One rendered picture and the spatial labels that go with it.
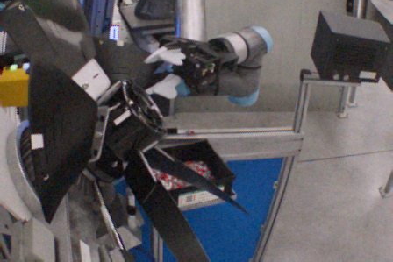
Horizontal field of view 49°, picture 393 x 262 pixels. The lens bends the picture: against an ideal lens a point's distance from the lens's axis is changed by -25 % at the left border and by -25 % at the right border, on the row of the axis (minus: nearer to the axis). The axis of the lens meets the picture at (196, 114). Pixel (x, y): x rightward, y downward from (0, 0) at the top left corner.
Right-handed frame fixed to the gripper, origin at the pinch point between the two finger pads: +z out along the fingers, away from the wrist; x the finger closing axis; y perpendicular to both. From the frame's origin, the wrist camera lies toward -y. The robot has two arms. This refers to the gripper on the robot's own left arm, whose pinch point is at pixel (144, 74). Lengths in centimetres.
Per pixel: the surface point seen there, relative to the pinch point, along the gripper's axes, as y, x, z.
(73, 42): -0.1, -14.8, 20.1
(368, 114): -16, 121, -240
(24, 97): -35.2, 20.2, 15.2
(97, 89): 6.7, -7.3, 17.7
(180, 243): 32.9, 6.6, 20.7
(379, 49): 27, -4, -68
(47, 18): -5.2, -19.6, 24.3
